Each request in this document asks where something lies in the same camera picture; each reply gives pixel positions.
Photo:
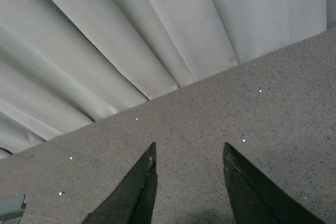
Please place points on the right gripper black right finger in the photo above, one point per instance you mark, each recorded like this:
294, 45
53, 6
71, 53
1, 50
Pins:
254, 198

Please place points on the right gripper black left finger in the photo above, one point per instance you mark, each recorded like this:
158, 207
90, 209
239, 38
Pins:
133, 199

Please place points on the green metal dish rack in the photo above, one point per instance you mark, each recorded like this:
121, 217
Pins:
12, 208

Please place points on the white pleated curtain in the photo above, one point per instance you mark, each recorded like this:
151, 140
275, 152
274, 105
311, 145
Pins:
68, 63

